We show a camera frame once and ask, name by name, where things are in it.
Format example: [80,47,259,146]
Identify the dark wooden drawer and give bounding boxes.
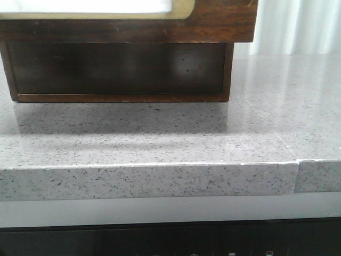
[1,1,258,43]

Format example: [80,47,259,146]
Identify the dark wooden drawer cabinet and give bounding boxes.
[1,42,234,102]

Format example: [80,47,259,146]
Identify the white pleated curtain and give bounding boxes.
[247,1,340,55]

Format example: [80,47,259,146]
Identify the black appliance front panel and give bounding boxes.
[1,218,340,255]

